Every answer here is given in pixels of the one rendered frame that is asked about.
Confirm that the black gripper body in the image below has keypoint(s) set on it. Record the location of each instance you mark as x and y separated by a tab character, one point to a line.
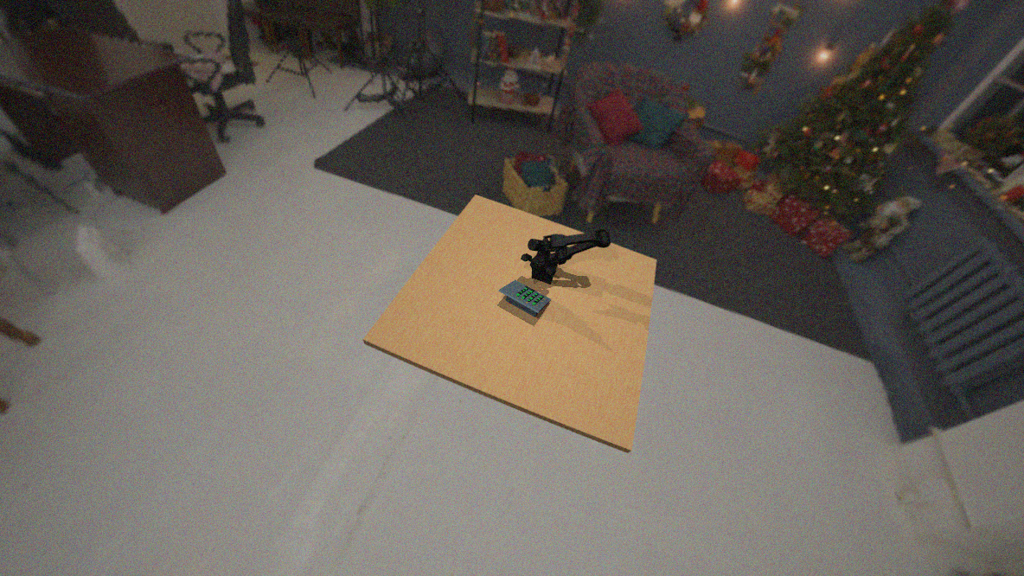
549	269

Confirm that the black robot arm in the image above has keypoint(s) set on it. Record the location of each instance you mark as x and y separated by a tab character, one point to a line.
559	243

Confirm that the blue-grey switch panel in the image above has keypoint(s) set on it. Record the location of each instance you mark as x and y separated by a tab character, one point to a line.
524	298

